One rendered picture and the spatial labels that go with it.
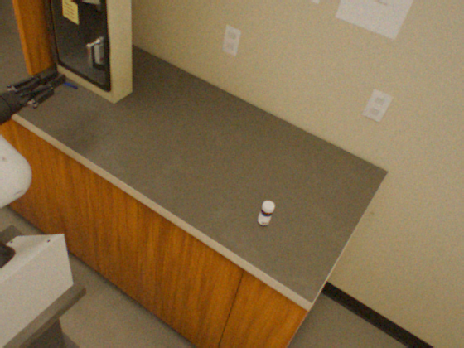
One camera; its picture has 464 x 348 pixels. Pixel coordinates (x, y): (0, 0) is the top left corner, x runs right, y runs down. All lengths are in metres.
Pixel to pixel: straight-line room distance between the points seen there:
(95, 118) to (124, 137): 0.16
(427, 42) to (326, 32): 0.33
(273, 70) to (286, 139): 0.28
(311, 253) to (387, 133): 0.59
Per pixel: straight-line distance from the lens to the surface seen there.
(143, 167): 1.57
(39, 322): 1.27
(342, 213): 1.60
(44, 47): 2.02
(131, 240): 1.82
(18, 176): 1.10
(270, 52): 1.82
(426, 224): 1.99
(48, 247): 1.10
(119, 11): 1.67
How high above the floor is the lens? 2.07
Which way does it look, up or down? 46 degrees down
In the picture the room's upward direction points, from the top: 9 degrees clockwise
